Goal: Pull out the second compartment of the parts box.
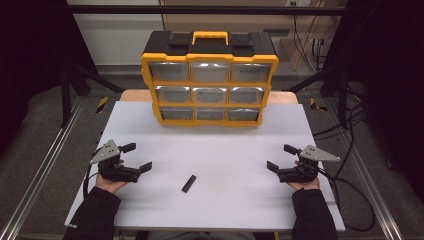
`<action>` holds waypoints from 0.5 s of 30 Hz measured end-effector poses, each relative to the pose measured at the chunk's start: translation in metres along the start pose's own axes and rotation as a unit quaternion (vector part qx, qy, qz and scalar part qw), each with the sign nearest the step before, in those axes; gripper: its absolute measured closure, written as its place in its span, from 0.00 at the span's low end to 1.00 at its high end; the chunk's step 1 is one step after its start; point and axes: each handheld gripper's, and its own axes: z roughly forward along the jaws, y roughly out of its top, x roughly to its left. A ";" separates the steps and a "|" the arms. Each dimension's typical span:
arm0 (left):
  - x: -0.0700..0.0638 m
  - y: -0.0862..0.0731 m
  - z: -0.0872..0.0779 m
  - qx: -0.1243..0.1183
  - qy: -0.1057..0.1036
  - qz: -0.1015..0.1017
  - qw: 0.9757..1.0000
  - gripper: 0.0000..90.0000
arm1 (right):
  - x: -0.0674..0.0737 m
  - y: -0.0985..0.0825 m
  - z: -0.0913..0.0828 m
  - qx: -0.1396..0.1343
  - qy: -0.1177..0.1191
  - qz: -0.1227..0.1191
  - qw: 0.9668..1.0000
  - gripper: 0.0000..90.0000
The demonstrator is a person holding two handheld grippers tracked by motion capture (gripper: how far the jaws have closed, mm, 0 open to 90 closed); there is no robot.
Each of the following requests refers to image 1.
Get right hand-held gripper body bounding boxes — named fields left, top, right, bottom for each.
left=277, top=144, right=342, bottom=184

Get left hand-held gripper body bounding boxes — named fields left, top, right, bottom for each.
left=89, top=139, right=142, bottom=184

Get small black stick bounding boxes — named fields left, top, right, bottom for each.
left=181, top=174, right=197, bottom=194

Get clear plastic drawer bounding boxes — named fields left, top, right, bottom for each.
left=190, top=62, right=231, bottom=83

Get yellow black drawer cabinet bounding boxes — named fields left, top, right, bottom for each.
left=140, top=30, right=280, bottom=128

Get person's right hand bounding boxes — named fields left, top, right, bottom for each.
left=287, top=177, right=321, bottom=192

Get person's left hand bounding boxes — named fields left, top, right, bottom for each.
left=95, top=173, right=128, bottom=195

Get yellow black striped tape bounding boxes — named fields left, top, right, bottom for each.
left=309, top=97, right=328, bottom=113
left=95, top=96, right=110, bottom=114

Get black metal stand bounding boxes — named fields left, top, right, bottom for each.
left=286, top=64, right=351, bottom=127
left=59, top=61, right=125, bottom=128

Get set of clear cabinet drawers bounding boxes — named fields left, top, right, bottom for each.
left=148, top=62, right=272, bottom=122

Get black curtain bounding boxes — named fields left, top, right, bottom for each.
left=324, top=0, right=424, bottom=196
left=0, top=0, right=99, bottom=154

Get black horizontal bar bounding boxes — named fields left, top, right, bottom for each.
left=66, top=4, right=348, bottom=16

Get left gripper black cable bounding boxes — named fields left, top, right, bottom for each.
left=82, top=163, right=101, bottom=201

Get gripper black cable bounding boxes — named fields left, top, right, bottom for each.
left=318, top=167, right=376, bottom=233
left=82, top=163, right=101, bottom=201

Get bundle of black floor cables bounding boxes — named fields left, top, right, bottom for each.
left=313, top=84, right=368, bottom=141

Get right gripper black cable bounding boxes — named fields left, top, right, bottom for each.
left=318, top=167, right=376, bottom=233

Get aluminium floor rail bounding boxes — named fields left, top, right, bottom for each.
left=346, top=151, right=404, bottom=240
left=0, top=96, right=86, bottom=240

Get hanging black cables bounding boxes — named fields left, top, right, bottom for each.
left=291, top=1, right=329, bottom=72

